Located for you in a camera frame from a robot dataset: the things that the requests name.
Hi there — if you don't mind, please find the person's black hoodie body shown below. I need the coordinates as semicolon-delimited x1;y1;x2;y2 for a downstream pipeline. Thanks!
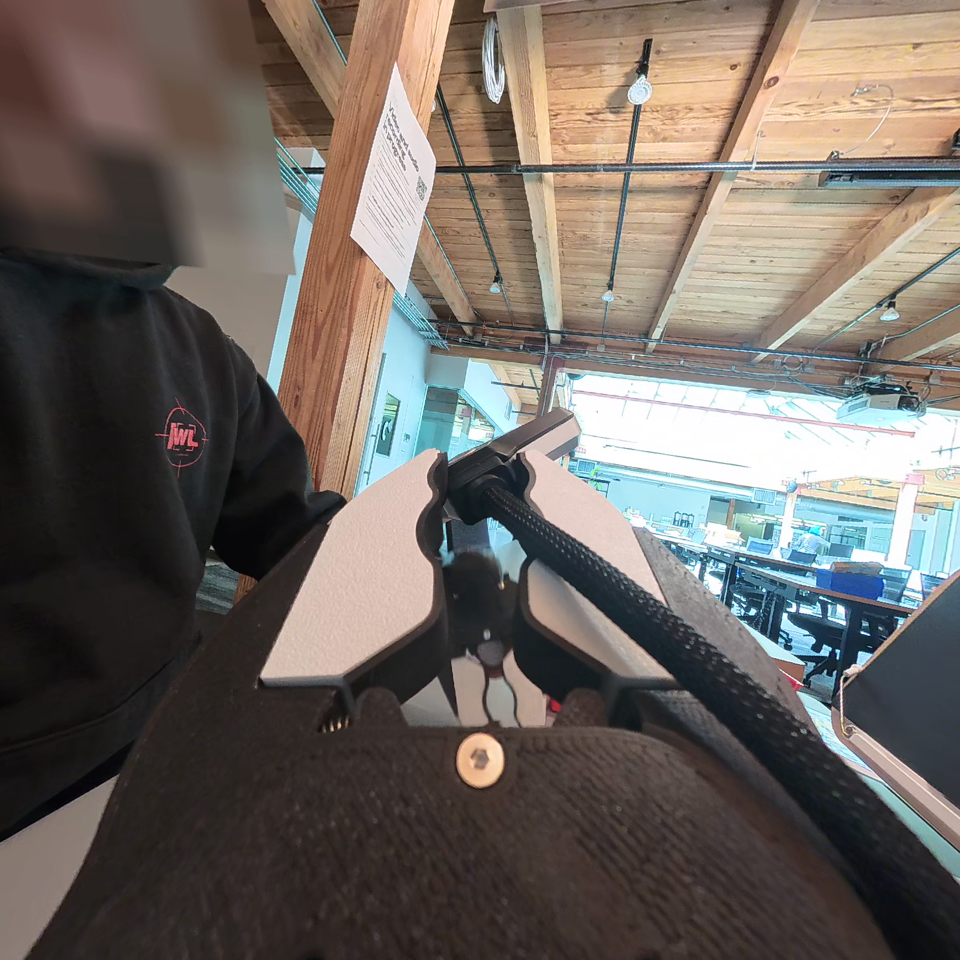
0;247;348;841

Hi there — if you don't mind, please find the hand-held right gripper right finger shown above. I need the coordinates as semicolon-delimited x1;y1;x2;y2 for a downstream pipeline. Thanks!
511;447;681;705

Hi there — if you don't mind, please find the HDMI switch box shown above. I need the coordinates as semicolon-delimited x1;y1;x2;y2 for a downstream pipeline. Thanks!
447;407;584;481

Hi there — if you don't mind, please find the black office chair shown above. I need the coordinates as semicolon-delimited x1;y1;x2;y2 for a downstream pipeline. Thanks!
786;613;852;680

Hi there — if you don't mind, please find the white paper sign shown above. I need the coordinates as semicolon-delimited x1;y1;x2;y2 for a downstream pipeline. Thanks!
349;62;438;298

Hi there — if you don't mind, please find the wooden top office desk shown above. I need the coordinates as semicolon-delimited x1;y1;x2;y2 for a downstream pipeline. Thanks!
705;543;920;680

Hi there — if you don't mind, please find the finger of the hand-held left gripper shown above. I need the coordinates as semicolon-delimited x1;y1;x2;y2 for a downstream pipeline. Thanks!
456;652;490;727
511;663;552;727

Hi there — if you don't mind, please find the ceiling projector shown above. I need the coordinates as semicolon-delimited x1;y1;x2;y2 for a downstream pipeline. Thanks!
834;381;929;421

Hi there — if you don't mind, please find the black board panel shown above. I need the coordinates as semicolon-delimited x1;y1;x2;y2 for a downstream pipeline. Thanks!
831;568;960;813

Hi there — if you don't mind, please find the blue storage bin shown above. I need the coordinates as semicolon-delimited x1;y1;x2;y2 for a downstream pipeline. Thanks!
815;562;888;601

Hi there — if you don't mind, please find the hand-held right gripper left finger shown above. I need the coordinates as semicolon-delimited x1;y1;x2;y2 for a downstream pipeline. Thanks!
258;448;451;705

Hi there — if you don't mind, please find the white cable coil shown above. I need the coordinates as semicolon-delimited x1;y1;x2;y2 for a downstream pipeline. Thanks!
481;15;509;106

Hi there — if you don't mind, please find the white desk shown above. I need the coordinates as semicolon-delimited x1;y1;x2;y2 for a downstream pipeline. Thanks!
0;652;960;960

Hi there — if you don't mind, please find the wooden post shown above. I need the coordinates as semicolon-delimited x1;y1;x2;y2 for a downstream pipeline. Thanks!
276;0;456;500

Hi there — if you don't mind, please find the thick black braided cable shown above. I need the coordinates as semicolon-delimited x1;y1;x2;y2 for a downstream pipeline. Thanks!
446;457;960;960

